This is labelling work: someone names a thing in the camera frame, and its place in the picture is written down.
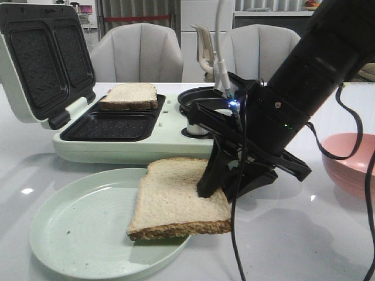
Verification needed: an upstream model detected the left grey upholstered chair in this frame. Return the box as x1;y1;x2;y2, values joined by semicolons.
90;23;183;83

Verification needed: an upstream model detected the grey upholstered chair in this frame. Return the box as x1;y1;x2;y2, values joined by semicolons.
90;23;183;83
220;24;300;81

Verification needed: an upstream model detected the right grey upholstered chair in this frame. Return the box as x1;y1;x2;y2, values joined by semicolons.
220;24;300;81

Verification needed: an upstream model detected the beige office chair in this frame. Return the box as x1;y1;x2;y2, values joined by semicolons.
191;24;214;83

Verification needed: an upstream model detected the black cable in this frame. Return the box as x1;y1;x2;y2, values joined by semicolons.
306;83;375;281
230;81;261;281

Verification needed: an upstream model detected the mint green breakfast maker base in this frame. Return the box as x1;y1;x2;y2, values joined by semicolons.
53;93;213;165

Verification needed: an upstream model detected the black round frying pan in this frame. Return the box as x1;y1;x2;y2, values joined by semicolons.
178;86;225;115

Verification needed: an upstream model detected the fruit bowl on counter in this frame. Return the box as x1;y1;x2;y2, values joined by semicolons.
304;0;319;9

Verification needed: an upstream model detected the white usb cable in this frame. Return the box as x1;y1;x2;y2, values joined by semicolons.
214;0;232;91

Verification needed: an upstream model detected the left silver control knob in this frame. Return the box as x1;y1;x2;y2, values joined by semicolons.
186;124;208;136

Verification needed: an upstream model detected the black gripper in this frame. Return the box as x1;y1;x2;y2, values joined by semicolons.
186;73;311;203

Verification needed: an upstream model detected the white bread slice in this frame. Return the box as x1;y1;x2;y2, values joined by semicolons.
127;157;231;241
98;83;158;111

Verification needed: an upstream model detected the mint green sandwich maker lid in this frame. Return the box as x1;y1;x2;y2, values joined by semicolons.
1;2;96;129

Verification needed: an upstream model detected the mint green round plate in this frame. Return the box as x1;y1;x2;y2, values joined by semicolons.
29;168;189;280

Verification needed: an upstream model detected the pink bowl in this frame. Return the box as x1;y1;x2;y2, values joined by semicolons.
322;132;374;199

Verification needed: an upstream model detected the white cabinet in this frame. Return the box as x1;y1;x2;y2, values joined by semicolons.
180;1;218;83

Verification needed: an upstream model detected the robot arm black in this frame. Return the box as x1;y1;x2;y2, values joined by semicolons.
187;1;374;200

